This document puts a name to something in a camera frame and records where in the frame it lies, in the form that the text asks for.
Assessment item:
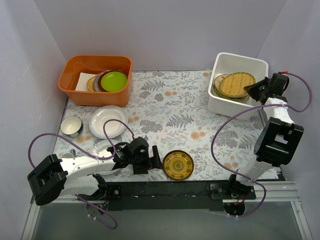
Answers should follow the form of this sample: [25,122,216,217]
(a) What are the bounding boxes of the woven bamboo tray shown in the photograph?
[217,72,256,99]

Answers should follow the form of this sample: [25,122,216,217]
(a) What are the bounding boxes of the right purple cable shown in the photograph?
[210,71,313,218]

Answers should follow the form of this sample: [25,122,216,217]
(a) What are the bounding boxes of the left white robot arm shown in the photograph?
[27,137,163,206]

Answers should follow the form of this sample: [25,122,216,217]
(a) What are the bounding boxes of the grey plate in bin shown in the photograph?
[93,74,101,92]

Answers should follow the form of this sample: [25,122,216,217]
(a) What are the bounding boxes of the white dark-rimmed bowl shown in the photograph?
[60,116,83,138]

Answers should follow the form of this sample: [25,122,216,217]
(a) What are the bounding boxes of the white plastic bin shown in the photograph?
[207,52,269,117]

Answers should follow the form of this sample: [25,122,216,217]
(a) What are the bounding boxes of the white scalloped plate front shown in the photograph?
[90,139,119,176]

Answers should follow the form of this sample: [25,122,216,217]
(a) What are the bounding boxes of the dark brown plate in bin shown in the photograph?
[97,70,111,92]

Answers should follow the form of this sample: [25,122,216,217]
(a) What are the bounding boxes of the small white cup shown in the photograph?
[61,149,76,159]

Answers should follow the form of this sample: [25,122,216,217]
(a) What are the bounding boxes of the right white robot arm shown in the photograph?
[226,72,304,199]

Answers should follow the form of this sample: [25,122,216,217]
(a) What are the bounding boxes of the beige bird plate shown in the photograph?
[212,74,229,98]

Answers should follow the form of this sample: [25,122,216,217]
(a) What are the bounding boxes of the yellow brown patterned plate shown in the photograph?
[162,150,195,181]

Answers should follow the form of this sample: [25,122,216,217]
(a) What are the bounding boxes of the woven plate in bin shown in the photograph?
[86,75,97,92]

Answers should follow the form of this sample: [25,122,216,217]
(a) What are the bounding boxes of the floral patterned table mat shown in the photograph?
[48,70,279,182]

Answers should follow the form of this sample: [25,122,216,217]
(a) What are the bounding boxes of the white paper sheet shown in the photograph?
[75,72,96,92]

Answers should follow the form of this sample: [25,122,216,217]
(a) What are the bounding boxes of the aluminium frame rail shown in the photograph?
[21,107,313,240]

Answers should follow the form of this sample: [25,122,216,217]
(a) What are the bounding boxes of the lime green plate in bin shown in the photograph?
[101,71,128,92]

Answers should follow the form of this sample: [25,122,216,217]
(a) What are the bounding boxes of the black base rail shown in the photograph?
[80,174,256,215]

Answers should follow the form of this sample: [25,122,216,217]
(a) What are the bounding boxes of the orange plastic bin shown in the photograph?
[58,55,133,107]

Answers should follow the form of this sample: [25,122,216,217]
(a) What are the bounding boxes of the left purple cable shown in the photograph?
[27,119,137,230]

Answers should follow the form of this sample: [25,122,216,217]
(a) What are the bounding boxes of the purple cable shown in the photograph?
[210,71,313,218]
[27,119,137,230]

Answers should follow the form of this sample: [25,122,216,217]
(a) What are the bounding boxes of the beige green leaf plate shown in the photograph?
[213,82,251,103]

